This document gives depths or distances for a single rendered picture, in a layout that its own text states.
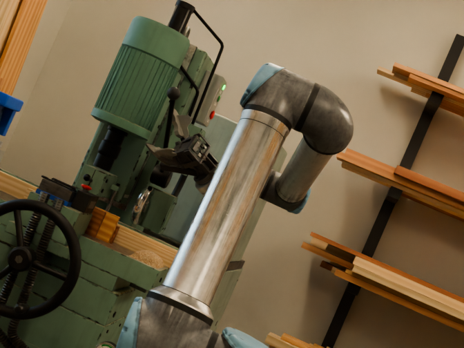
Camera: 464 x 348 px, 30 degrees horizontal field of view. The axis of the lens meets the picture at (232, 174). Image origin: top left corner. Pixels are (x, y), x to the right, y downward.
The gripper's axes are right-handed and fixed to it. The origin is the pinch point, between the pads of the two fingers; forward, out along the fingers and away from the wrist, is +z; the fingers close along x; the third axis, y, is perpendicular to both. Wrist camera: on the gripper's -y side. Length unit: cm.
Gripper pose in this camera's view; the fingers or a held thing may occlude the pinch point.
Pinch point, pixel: (155, 124)
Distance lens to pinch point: 227.3
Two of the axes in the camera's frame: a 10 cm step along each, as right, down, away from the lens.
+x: -3.8, 6.9, -6.1
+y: 7.2, -2.0, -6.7
